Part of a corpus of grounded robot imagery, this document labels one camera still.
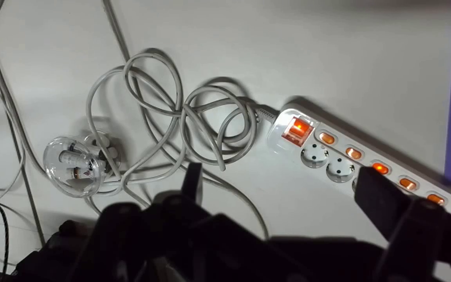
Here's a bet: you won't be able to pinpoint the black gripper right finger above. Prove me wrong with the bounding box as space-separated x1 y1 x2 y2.
352 166 451 282

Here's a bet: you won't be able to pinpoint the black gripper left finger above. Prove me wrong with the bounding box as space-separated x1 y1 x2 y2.
145 161 212 226

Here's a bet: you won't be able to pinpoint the white power strip orange switches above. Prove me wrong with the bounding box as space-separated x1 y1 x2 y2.
266 103 451 219

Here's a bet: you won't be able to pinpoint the white power plug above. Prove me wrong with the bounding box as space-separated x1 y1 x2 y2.
42 132 126 199

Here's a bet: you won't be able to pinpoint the grey coiled power strip cable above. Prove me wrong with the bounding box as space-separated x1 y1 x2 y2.
86 0 281 243

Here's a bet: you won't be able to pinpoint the thin grey cable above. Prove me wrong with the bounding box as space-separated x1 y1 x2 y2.
0 22 46 248

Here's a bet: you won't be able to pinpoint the thin white cable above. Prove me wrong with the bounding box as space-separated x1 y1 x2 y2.
0 0 28 215

